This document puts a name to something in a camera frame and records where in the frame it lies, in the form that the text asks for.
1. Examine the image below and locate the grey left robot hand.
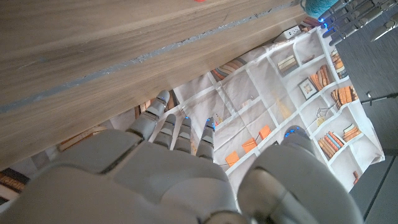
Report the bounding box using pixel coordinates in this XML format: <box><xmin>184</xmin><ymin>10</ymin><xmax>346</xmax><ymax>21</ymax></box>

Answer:
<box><xmin>317</xmin><ymin>0</ymin><xmax>398</xmax><ymax>47</ymax></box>

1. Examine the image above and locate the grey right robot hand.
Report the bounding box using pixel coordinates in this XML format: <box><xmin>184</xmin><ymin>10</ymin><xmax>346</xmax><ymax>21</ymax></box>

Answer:
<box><xmin>0</xmin><ymin>90</ymin><xmax>365</xmax><ymax>224</ymax></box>

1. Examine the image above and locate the teal yarn skein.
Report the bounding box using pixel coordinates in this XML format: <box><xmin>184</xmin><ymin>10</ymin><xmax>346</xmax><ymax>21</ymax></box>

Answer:
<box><xmin>303</xmin><ymin>0</ymin><xmax>340</xmax><ymax>19</ymax></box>

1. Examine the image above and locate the white power strip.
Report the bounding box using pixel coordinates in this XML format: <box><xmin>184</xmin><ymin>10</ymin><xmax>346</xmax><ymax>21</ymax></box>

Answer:
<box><xmin>273</xmin><ymin>25</ymin><xmax>302</xmax><ymax>43</ymax></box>

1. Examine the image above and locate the printed bookshelf backdrop cloth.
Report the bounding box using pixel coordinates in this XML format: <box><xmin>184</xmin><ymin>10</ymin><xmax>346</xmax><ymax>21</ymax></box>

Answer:
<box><xmin>0</xmin><ymin>23</ymin><xmax>386</xmax><ymax>224</ymax></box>

